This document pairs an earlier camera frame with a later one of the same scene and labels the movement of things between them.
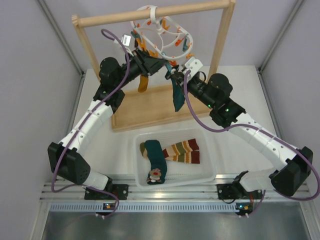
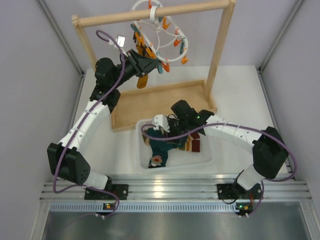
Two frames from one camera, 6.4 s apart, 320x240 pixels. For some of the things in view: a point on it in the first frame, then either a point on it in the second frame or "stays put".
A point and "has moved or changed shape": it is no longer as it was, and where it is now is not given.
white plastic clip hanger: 164,36 has moved or changed shape
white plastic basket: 177,174 -> 177,159
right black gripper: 180,77 -> 171,121
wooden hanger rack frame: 133,109 stays put
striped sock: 192,157 -> 188,143
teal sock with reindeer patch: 156,157 -> 160,148
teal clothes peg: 168,66 has moved or changed shape
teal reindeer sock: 178,93 -> 159,148
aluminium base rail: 65,197 stays put
